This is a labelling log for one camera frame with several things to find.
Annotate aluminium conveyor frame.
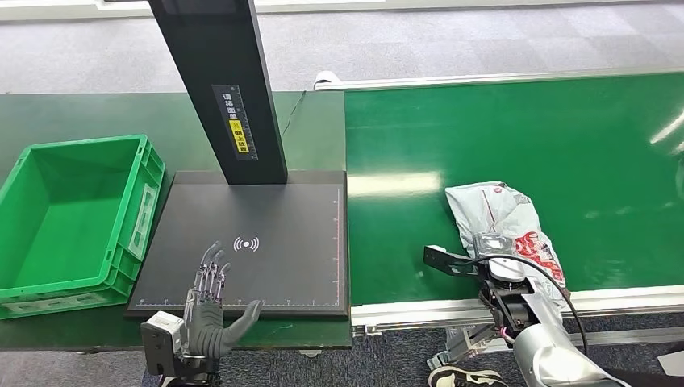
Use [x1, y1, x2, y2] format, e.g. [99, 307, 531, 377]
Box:
[312, 66, 684, 369]

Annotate black scanner base plate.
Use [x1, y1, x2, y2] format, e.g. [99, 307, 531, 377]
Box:
[123, 170, 349, 322]

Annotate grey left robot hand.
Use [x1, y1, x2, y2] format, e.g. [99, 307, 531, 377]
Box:
[181, 241, 263, 359]

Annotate white paper sheet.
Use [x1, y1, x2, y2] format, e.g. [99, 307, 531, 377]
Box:
[657, 349, 684, 377]

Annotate black flat object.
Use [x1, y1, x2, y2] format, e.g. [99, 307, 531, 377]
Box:
[606, 368, 684, 387]

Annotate white conveyor end roller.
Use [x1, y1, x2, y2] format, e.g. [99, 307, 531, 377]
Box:
[313, 70, 343, 91]

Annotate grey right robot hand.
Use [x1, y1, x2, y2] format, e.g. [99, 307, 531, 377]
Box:
[473, 232, 530, 284]

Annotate black scanner column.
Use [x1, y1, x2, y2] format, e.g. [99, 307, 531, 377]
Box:
[147, 0, 290, 186]

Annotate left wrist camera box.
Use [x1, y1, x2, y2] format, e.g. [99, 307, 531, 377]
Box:
[140, 311, 186, 377]

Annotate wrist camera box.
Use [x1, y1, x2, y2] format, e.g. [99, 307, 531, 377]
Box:
[140, 311, 186, 377]
[423, 244, 485, 279]

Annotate green plastic crate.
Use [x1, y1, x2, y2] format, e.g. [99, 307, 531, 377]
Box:
[0, 134, 165, 322]

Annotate grey red-printed poly mailer package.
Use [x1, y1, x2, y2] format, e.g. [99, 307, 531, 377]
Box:
[444, 181, 571, 302]

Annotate white and black shoe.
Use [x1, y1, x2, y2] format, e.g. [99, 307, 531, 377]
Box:
[427, 367, 510, 387]

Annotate thin black scanner cable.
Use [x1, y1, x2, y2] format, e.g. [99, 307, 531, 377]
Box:
[281, 90, 307, 138]

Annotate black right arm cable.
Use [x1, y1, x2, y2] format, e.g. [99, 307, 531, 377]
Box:
[461, 254, 589, 358]

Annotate green conveyor belt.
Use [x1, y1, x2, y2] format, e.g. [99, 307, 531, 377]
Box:
[344, 72, 684, 307]

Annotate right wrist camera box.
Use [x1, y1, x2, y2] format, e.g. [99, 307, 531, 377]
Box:
[423, 244, 485, 279]

